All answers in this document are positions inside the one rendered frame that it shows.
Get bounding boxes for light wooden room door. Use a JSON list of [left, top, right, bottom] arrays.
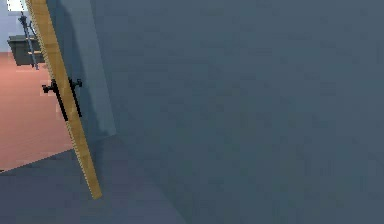
[[25, 0, 103, 201]]

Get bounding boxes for dark grey cabinet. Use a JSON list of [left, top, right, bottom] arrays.
[[7, 34, 46, 67]]

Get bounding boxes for bright window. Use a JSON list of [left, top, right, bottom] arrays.
[[6, 0, 29, 12]]

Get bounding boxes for black door handle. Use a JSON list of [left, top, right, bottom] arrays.
[[68, 77, 83, 118], [41, 79, 69, 122]]

